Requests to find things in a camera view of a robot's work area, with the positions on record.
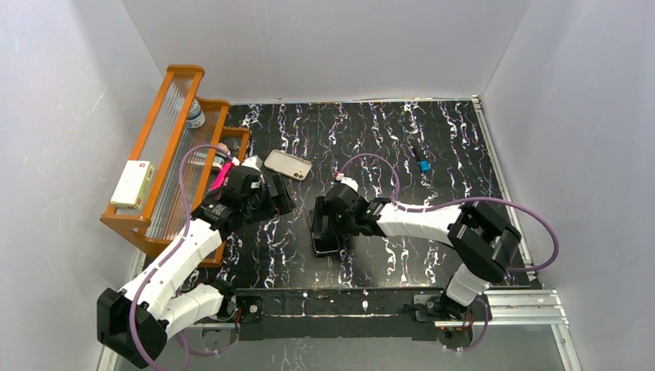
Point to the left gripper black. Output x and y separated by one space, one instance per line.
279 194

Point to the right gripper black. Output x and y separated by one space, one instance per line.
321 225

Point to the black smartphone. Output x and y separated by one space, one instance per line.
323 248

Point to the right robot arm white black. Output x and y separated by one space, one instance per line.
484 240

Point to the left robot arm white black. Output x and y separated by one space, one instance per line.
137 320

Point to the beige phone case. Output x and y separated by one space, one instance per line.
289 165

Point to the small pink white item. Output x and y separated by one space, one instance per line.
223 150

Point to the orange wooden shelf rack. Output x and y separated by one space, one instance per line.
181 157

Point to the white blue bottle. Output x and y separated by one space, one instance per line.
195 117

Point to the blue black marker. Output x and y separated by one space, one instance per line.
421 159

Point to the white red box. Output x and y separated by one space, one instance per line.
133 185

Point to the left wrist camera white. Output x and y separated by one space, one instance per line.
254 162

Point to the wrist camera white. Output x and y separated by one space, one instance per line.
254 162
344 180

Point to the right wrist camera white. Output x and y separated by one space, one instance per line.
344 180

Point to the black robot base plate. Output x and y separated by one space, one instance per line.
348 313

